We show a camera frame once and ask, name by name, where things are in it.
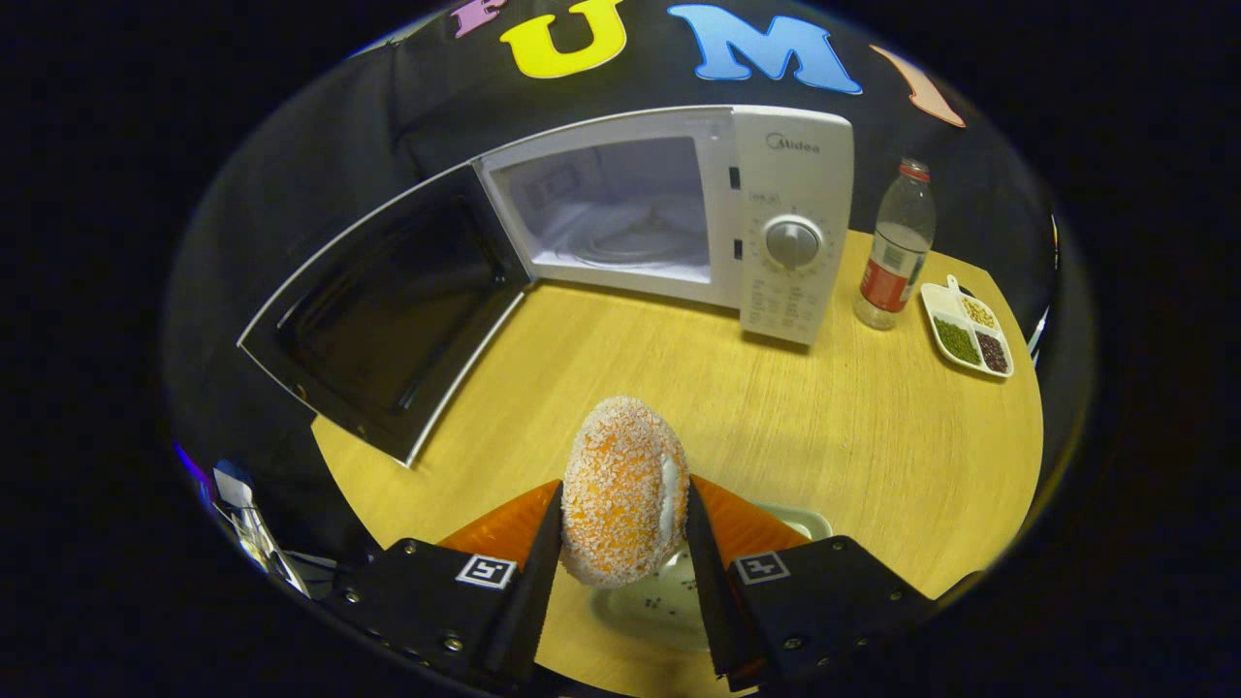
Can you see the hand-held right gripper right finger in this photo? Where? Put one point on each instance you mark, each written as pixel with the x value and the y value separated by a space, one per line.
pixel 713 601

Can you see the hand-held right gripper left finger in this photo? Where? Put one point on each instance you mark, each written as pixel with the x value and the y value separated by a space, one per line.
pixel 533 601

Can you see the orange crumbed bun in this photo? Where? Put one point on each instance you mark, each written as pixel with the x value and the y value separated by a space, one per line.
pixel 620 485

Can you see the white microwave oven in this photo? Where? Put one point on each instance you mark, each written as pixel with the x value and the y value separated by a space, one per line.
pixel 785 194

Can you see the white plate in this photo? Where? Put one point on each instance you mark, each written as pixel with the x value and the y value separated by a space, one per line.
pixel 659 611

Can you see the white divided dish of beans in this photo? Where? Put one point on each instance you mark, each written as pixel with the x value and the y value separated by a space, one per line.
pixel 965 330

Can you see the clear bottle with red label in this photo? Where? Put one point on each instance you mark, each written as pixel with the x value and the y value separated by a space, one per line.
pixel 897 252

